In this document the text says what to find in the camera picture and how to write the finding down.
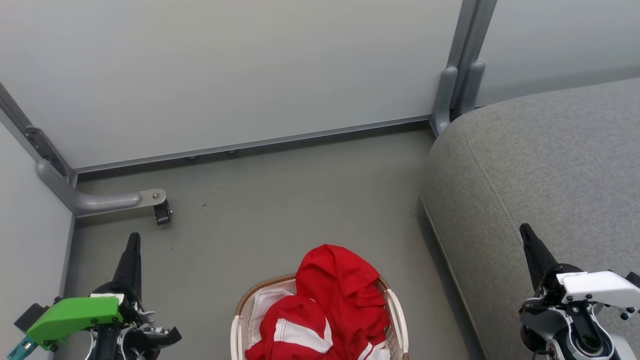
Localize white garment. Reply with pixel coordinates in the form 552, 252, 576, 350
248, 288, 297, 347

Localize left black cable teal connector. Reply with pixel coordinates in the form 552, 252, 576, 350
7, 335, 39, 360

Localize white laundry basket wicker rim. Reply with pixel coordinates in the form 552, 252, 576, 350
230, 272, 410, 360

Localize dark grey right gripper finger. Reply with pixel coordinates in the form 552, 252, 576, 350
519, 223, 559, 291

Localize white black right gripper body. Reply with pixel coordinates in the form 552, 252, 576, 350
537, 263, 640, 314

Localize red shorts white stripe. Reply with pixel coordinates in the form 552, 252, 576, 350
245, 295, 335, 360

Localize long grey partition foot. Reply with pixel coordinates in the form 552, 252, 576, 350
36, 160, 168, 213

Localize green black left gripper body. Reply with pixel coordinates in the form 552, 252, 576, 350
26, 281, 152, 351

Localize black caster wheel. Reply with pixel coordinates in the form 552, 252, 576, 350
153, 199, 173, 226

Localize grey partition post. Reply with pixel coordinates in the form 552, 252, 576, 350
446, 0, 499, 109

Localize red jacket white sleeves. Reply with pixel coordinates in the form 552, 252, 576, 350
295, 244, 392, 360

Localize aluminium partition bottom rail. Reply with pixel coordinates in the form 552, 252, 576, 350
74, 115, 432, 174

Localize short grey partition foot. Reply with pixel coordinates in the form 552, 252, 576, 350
430, 66, 459, 137
457, 60, 486, 119

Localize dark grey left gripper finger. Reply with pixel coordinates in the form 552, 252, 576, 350
112, 232, 144, 297

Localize grey fabric sofa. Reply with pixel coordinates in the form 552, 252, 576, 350
417, 77, 640, 360

